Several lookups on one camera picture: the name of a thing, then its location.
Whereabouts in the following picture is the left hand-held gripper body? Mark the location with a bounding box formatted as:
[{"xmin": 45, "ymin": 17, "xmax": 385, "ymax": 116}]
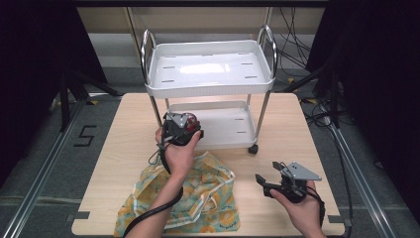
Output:
[{"xmin": 161, "ymin": 111, "xmax": 200, "ymax": 147}]

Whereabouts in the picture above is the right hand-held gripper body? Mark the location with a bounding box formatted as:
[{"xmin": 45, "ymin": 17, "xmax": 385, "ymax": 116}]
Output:
[{"xmin": 262, "ymin": 161, "xmax": 323, "ymax": 204}]

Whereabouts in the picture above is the yellow green patterned cloth bag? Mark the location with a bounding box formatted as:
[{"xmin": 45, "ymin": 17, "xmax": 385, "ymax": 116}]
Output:
[{"xmin": 113, "ymin": 151, "xmax": 242, "ymax": 237}]

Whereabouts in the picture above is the white two-tier trolley cart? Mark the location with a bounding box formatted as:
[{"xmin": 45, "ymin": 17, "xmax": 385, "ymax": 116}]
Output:
[{"xmin": 140, "ymin": 24, "xmax": 278, "ymax": 156}]

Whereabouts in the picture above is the person's left hand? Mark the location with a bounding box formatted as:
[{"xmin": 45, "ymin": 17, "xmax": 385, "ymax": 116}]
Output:
[{"xmin": 155, "ymin": 126, "xmax": 203, "ymax": 181}]

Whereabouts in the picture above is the person's right hand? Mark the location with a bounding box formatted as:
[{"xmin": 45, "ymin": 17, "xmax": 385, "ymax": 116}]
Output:
[{"xmin": 269, "ymin": 180, "xmax": 327, "ymax": 238}]

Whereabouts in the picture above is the black metal stand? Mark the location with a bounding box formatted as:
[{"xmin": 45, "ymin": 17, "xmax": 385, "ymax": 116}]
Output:
[
  {"xmin": 280, "ymin": 58, "xmax": 342, "ymax": 129},
  {"xmin": 56, "ymin": 67, "xmax": 124, "ymax": 133}
]

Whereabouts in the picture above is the dark curtain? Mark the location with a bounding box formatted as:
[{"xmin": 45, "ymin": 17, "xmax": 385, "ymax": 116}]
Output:
[
  {"xmin": 0, "ymin": 0, "xmax": 108, "ymax": 187},
  {"xmin": 306, "ymin": 0, "xmax": 420, "ymax": 226}
]

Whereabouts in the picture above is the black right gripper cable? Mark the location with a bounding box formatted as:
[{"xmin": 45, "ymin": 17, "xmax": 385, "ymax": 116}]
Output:
[{"xmin": 305, "ymin": 186, "xmax": 328, "ymax": 229}]

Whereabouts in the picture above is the black floor cable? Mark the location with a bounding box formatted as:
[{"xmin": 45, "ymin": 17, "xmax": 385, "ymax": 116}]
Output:
[{"xmin": 301, "ymin": 98, "xmax": 355, "ymax": 238}]

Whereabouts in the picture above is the silver metal floor rail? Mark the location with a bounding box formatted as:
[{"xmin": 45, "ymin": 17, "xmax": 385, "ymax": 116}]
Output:
[
  {"xmin": 0, "ymin": 98, "xmax": 87, "ymax": 238},
  {"xmin": 325, "ymin": 120, "xmax": 399, "ymax": 238}
]

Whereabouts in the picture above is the bundle of black hanging cables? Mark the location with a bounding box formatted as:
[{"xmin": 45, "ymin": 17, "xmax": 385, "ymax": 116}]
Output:
[{"xmin": 276, "ymin": 6, "xmax": 314, "ymax": 72}]

